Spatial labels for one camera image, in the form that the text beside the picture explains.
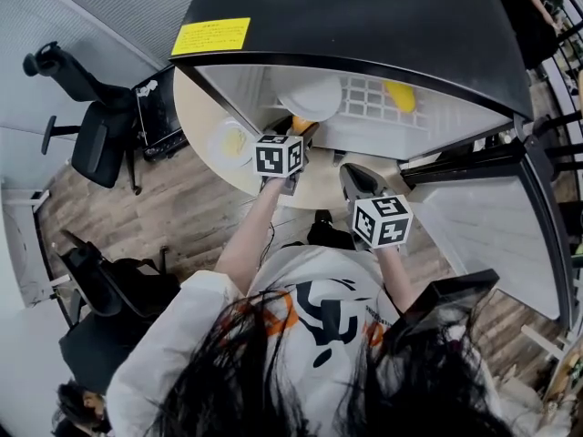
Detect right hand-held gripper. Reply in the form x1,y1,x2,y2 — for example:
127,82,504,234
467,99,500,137
339,162,414,251

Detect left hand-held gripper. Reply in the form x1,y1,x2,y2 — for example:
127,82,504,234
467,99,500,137
252,122,321,197

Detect orange food piece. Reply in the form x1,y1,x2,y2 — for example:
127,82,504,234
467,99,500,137
291,115,319,134

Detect pale yellow noodle food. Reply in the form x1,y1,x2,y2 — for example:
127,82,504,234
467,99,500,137
220,127,251,158

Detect yellow food piece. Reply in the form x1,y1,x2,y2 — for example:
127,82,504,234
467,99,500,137
384,79,418,114

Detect black fridge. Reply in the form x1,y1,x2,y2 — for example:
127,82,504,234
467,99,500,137
169,0,576,332

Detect person's left forearm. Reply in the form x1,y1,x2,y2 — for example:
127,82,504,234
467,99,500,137
213,176,287,296

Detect person's right forearm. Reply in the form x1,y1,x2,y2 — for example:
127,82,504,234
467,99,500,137
373,245,418,314

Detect white empty plate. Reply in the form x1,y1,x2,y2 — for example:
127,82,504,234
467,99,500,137
276,74,344,124

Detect person's black shoe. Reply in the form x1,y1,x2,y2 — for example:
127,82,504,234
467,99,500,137
306,208,357,250

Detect black flat board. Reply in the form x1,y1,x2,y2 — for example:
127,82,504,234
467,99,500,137
386,268,501,337

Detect black glass-front cabinet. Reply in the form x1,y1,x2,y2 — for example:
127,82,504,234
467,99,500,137
133,67,190,162

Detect black office chair with headrest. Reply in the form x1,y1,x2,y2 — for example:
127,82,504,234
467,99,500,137
22,40,143,196

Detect black metal rack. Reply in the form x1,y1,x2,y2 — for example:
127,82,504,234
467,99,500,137
531,0,583,186

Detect person's white printed shirt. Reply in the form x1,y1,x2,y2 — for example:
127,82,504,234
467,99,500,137
106,243,505,437

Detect black mesh office chair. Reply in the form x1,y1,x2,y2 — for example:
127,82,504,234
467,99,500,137
51,229,184,396

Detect white framed panel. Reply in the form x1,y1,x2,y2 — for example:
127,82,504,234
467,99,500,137
0,175,77,311

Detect white wire fridge shelf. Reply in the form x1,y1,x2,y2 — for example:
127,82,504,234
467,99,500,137
335,73,430,132

